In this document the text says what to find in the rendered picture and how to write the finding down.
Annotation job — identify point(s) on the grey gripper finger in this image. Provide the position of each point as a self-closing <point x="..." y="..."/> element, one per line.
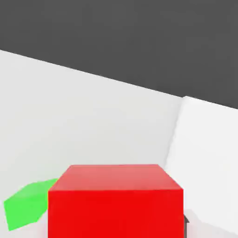
<point x="186" y="226"/>

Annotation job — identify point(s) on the small red cube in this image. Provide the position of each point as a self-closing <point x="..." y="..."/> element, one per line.
<point x="115" y="210"/>

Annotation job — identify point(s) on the small green cube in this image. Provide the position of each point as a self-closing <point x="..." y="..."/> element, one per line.
<point x="24" y="206"/>

